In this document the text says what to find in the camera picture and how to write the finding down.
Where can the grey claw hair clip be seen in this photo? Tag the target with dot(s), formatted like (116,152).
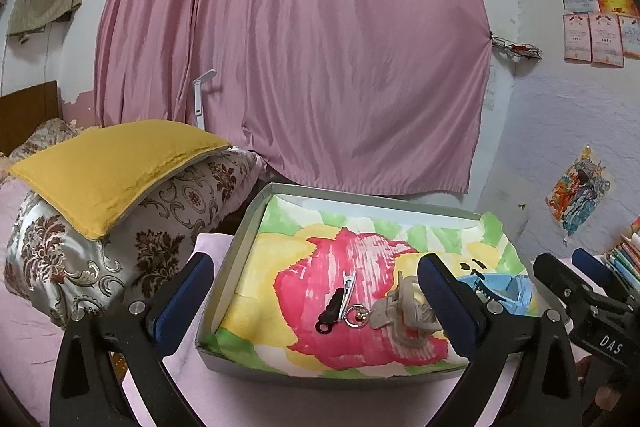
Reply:
(400,302)

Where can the yellow pillow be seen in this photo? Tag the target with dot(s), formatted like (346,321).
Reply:
(110,172)

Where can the floral patterned pillow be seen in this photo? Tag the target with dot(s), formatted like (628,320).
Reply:
(45,137)
(150,247)

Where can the pink curtain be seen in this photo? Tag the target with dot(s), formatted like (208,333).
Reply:
(300,57)

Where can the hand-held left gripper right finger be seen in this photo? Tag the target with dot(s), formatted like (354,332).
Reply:
(450,302)

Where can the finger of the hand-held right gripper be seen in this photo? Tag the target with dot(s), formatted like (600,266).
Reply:
(565,287)
(595,267)

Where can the group of wall certificates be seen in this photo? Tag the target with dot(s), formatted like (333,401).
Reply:
(600,32)

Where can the blue claw hair clip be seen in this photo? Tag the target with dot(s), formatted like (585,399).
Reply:
(505,287)

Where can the white folding lamp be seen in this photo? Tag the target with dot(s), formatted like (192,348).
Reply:
(200,102)

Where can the olive hanging towel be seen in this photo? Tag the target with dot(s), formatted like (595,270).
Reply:
(45,2)

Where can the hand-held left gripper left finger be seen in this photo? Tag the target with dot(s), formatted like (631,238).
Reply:
(185,297)

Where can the wooden headboard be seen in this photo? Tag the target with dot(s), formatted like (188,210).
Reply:
(30,112)

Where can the row of books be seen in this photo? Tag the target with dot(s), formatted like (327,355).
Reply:
(625,254)

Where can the colourful wall drawing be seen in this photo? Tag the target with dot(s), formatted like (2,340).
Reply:
(577,192)

